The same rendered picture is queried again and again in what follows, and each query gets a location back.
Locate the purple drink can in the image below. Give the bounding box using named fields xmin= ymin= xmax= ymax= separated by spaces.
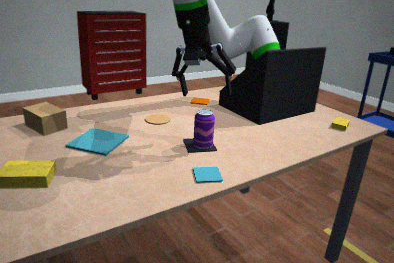
xmin=193 ymin=109 xmax=215 ymax=149

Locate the flat light blue square pad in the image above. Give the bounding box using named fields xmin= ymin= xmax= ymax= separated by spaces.
xmin=193 ymin=166 xmax=223 ymax=183

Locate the teal flat rectangular slab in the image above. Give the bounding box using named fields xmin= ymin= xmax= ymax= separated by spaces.
xmin=65 ymin=128 xmax=129 ymax=156

